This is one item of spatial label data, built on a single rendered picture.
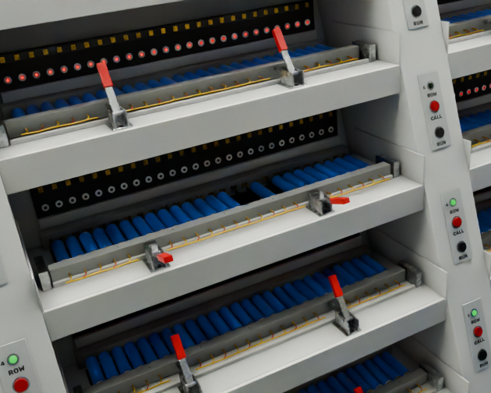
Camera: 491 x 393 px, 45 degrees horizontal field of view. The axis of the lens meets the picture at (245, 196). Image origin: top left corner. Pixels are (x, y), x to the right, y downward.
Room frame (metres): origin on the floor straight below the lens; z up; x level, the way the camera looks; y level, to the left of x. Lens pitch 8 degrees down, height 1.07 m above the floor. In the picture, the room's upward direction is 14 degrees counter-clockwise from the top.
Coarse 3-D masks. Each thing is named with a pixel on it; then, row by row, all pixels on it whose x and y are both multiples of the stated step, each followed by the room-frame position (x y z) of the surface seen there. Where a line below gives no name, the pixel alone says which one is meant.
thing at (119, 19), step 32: (192, 0) 1.03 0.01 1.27; (224, 0) 1.05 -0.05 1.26; (256, 0) 1.08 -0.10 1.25; (288, 0) 1.10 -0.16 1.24; (0, 32) 0.92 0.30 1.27; (32, 32) 0.94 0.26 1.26; (64, 32) 0.95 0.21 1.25; (96, 32) 0.97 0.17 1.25; (320, 32) 1.12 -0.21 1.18; (0, 96) 0.91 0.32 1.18; (32, 224) 0.91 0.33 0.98; (64, 352) 0.91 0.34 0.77
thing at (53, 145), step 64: (0, 64) 0.88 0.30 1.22; (64, 64) 0.92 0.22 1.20; (128, 64) 0.96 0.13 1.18; (192, 64) 1.00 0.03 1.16; (256, 64) 0.96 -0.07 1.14; (320, 64) 0.96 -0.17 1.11; (384, 64) 0.95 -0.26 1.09; (0, 128) 0.76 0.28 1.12; (64, 128) 0.79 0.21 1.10; (128, 128) 0.78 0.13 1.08; (192, 128) 0.81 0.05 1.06; (256, 128) 0.85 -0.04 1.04
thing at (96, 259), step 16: (336, 176) 0.95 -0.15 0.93; (352, 176) 0.94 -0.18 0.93; (368, 176) 0.95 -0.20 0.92; (288, 192) 0.91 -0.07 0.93; (304, 192) 0.91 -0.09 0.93; (240, 208) 0.88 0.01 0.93; (256, 208) 0.88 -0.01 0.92; (272, 208) 0.89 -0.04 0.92; (192, 224) 0.85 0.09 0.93; (208, 224) 0.85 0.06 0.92; (224, 224) 0.86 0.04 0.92; (128, 240) 0.82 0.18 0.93; (144, 240) 0.82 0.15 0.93; (160, 240) 0.82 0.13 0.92; (176, 240) 0.83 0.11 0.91; (80, 256) 0.79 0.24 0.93; (96, 256) 0.79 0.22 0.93; (112, 256) 0.80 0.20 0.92; (128, 256) 0.80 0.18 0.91; (64, 272) 0.77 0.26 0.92; (80, 272) 0.78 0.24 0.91; (96, 272) 0.77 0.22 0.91
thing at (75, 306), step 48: (336, 144) 1.08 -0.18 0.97; (384, 144) 1.01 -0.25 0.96; (144, 192) 0.94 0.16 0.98; (240, 192) 0.99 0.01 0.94; (384, 192) 0.92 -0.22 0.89; (240, 240) 0.83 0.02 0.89; (288, 240) 0.85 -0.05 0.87; (48, 288) 0.76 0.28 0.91; (96, 288) 0.75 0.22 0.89; (144, 288) 0.77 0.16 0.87; (192, 288) 0.80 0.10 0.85
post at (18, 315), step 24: (0, 192) 0.71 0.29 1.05; (0, 216) 0.71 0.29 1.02; (0, 240) 0.71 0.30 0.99; (24, 264) 0.71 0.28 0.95; (0, 288) 0.70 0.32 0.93; (24, 288) 0.71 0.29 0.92; (0, 312) 0.70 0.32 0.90; (24, 312) 0.71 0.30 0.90; (0, 336) 0.70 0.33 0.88; (24, 336) 0.70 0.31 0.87; (48, 336) 0.71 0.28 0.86; (48, 360) 0.71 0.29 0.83; (0, 384) 0.69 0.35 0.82; (48, 384) 0.71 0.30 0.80
